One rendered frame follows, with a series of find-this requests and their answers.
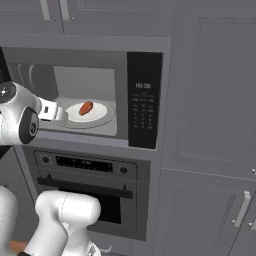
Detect black oven door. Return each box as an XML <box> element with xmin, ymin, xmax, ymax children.
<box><xmin>29</xmin><ymin>166</ymin><xmax>139</xmax><ymax>235</ymax></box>

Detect grey microwave turntable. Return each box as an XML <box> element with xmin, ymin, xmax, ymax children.
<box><xmin>58</xmin><ymin>97</ymin><xmax>118</xmax><ymax>130</ymax></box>

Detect tall grey cupboard door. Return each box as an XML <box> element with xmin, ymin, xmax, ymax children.
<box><xmin>161</xmin><ymin>0</ymin><xmax>256</xmax><ymax>182</ymax></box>

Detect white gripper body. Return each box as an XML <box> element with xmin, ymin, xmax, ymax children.
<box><xmin>54</xmin><ymin>103</ymin><xmax>70</xmax><ymax>123</ymax></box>

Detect grey upper cupboard door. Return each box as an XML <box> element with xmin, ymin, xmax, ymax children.
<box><xmin>0</xmin><ymin>0</ymin><xmax>65</xmax><ymax>35</ymax></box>
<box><xmin>59</xmin><ymin>0</ymin><xmax>175</xmax><ymax>38</ymax></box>

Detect grey lower cupboard door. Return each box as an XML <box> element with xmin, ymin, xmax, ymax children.
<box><xmin>153</xmin><ymin>167</ymin><xmax>256</xmax><ymax>256</ymax></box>

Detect grey built-in microwave oven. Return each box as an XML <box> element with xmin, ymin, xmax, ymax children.
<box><xmin>0</xmin><ymin>46</ymin><xmax>164</xmax><ymax>150</ymax></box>

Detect black oven door handle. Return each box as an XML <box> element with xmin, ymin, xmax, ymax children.
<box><xmin>36</xmin><ymin>176</ymin><xmax>134</xmax><ymax>200</ymax></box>

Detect white round plate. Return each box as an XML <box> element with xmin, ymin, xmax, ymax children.
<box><xmin>65</xmin><ymin>100</ymin><xmax>109</xmax><ymax>124</ymax></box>

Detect brown wooden object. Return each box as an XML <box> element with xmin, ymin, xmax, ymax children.
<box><xmin>7</xmin><ymin>240</ymin><xmax>28</xmax><ymax>254</ymax></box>

